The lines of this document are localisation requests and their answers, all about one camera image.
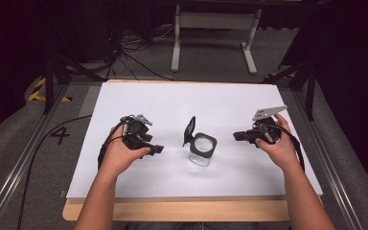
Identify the bundle of floor cables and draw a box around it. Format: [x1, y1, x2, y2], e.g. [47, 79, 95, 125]
[103, 22, 176, 81]

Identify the white metal stand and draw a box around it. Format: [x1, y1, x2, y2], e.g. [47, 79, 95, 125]
[171, 4, 264, 76]

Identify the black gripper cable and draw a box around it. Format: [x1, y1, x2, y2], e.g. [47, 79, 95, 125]
[262, 123, 307, 173]
[16, 114, 127, 230]

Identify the aluminium floor rail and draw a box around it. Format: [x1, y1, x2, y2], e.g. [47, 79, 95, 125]
[290, 89, 367, 230]
[0, 81, 72, 230]

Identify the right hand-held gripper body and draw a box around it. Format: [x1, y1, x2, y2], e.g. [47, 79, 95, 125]
[251, 105, 288, 147]

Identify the black tripod stand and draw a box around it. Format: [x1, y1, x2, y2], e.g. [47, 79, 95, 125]
[41, 3, 107, 116]
[261, 32, 319, 122]

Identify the white table cover board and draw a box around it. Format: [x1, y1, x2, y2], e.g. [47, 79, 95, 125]
[66, 80, 324, 199]

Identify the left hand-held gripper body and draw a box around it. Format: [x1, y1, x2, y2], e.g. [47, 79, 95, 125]
[120, 113, 154, 151]

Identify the person's left hand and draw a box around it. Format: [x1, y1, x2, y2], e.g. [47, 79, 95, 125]
[99, 126, 151, 177]

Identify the clear jar with black lid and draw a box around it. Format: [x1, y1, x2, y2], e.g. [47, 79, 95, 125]
[182, 115, 219, 168]

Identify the yellow black hazard tape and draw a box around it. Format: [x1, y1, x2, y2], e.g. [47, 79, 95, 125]
[27, 77, 74, 104]

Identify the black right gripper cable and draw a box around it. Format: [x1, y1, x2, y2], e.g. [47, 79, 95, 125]
[262, 123, 307, 173]

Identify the person's right hand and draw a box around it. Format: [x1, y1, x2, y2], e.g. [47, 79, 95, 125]
[254, 113, 299, 171]

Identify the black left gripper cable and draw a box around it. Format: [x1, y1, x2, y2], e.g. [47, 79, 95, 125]
[16, 114, 127, 230]

